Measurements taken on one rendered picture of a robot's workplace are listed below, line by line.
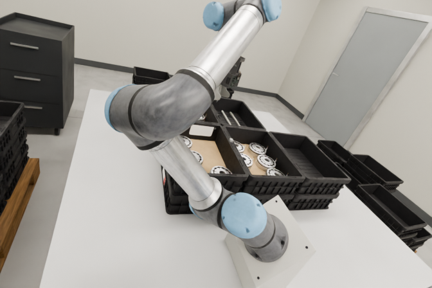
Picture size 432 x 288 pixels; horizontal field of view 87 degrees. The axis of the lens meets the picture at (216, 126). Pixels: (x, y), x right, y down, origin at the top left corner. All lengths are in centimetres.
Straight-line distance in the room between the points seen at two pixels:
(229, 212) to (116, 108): 41
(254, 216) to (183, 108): 38
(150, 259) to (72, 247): 24
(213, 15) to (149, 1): 344
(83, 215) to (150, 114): 64
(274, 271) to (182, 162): 46
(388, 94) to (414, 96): 31
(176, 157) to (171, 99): 21
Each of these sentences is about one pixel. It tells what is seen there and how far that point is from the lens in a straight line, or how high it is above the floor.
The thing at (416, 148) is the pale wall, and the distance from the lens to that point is 383.
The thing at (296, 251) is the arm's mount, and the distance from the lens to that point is 85.
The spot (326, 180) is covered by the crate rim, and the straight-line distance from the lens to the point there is 123.
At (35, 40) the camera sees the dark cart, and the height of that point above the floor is 86.
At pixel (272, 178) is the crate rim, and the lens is 102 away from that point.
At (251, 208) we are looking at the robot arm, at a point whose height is 103.
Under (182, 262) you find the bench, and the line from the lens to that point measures 92.
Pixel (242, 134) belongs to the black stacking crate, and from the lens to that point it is 131.
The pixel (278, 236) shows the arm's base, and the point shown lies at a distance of 81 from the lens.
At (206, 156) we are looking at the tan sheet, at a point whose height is 83.
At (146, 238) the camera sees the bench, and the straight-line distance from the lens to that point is 94.
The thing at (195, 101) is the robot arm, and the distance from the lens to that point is 42.
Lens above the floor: 148
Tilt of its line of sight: 27 degrees down
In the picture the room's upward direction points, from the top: 19 degrees clockwise
